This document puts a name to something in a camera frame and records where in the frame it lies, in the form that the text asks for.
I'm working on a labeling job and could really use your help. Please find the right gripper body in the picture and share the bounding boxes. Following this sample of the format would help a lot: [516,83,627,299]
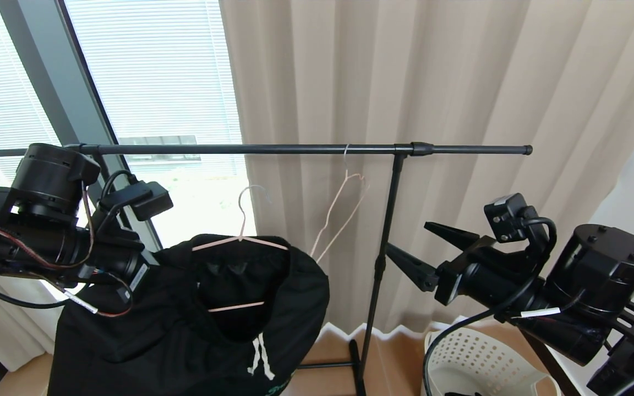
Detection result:
[435,238,549,311]

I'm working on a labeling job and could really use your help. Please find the pink clothes hanger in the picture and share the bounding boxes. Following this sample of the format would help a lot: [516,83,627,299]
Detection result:
[192,185,289,313]
[310,144,370,263]

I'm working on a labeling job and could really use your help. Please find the white laundry basket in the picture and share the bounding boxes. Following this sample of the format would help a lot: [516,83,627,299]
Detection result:
[422,328,562,396]

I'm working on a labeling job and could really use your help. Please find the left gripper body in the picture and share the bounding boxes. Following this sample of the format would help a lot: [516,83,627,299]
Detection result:
[0,225,155,295]

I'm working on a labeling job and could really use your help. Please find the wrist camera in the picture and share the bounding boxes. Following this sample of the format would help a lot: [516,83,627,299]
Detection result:
[484,192,557,245]
[97,180,174,237]

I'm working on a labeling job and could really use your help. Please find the black shorts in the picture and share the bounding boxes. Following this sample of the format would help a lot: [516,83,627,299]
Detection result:
[47,234,330,396]

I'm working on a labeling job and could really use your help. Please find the black clothes rack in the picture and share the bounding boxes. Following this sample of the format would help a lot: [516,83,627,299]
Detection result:
[0,143,532,396]

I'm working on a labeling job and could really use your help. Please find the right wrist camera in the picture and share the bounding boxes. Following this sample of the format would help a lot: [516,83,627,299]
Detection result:
[484,192,557,245]

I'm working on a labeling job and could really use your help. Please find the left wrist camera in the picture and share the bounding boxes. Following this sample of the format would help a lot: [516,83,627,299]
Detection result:
[97,180,174,237]

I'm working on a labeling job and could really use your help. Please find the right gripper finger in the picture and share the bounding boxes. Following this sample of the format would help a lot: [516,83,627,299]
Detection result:
[424,221,482,251]
[386,243,440,292]

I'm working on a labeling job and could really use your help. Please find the beige curtain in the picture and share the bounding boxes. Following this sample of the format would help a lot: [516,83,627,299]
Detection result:
[219,0,634,339]
[0,272,67,375]

